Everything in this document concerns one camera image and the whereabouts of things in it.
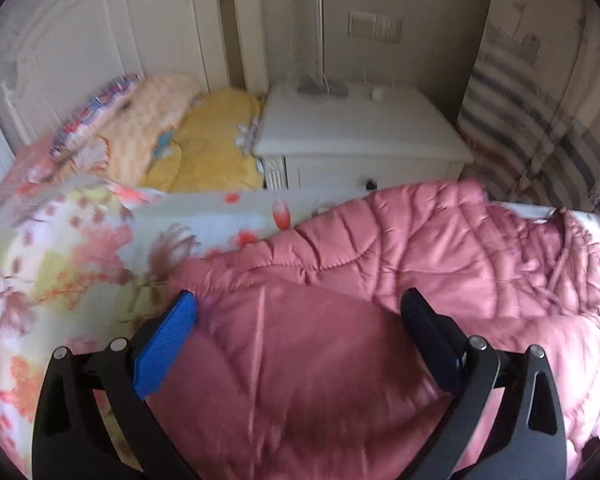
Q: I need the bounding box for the striped printed curtain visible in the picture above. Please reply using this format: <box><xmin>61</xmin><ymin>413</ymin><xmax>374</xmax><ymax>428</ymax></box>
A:
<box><xmin>457</xmin><ymin>0</ymin><xmax>600</xmax><ymax>211</ymax></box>

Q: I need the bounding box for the wall socket plate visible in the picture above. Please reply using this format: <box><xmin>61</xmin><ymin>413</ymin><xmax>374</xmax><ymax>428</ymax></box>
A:
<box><xmin>347</xmin><ymin>10</ymin><xmax>403</xmax><ymax>43</ymax></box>

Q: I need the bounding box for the floral bedsheet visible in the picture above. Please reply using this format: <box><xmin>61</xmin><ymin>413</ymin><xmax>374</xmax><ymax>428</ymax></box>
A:
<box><xmin>0</xmin><ymin>150</ymin><xmax>600</xmax><ymax>476</ymax></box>

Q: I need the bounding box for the white cable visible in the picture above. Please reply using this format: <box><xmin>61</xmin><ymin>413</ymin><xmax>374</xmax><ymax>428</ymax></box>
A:
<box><xmin>290</xmin><ymin>57</ymin><xmax>397</xmax><ymax>92</ymax></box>

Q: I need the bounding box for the yellow pillow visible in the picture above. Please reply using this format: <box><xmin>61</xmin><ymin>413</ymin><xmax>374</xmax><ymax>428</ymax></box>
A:
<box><xmin>140</xmin><ymin>87</ymin><xmax>267</xmax><ymax>193</ymax></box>

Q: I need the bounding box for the pink cloth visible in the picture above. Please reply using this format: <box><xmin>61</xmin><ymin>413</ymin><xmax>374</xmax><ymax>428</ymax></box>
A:
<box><xmin>0</xmin><ymin>137</ymin><xmax>68</xmax><ymax>197</ymax></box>

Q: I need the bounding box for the red blue patterned pillow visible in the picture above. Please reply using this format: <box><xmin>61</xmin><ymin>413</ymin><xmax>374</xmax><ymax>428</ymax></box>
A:
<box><xmin>49</xmin><ymin>74</ymin><xmax>143</xmax><ymax>158</ymax></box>

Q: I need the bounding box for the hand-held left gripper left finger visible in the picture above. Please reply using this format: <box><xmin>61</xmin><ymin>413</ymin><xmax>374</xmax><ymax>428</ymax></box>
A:
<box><xmin>31</xmin><ymin>290</ymin><xmax>201</xmax><ymax>480</ymax></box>

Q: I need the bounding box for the white slim desk lamp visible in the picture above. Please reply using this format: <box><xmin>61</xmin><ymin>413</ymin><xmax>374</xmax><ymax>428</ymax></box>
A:
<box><xmin>297</xmin><ymin>0</ymin><xmax>349</xmax><ymax>98</ymax></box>

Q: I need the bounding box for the white nightstand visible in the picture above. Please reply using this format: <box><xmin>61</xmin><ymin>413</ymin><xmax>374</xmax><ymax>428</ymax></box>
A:
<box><xmin>252</xmin><ymin>82</ymin><xmax>476</xmax><ymax>193</ymax></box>

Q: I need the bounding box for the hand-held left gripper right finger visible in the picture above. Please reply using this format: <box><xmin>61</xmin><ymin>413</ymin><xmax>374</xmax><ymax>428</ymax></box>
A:
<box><xmin>400</xmin><ymin>287</ymin><xmax>567</xmax><ymax>480</ymax></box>

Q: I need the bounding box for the pink padded jacket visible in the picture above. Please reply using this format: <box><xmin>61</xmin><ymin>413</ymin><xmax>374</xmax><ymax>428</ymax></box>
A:
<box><xmin>150</xmin><ymin>180</ymin><xmax>600</xmax><ymax>480</ymax></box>

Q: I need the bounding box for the peach plush pillow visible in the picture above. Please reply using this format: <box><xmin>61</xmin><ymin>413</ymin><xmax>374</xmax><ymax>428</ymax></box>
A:
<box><xmin>77</xmin><ymin>74</ymin><xmax>202</xmax><ymax>187</ymax></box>

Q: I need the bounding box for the white wooden headboard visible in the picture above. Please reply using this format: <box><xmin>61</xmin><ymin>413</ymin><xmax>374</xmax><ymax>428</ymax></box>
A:
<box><xmin>0</xmin><ymin>0</ymin><xmax>261</xmax><ymax>161</ymax></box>

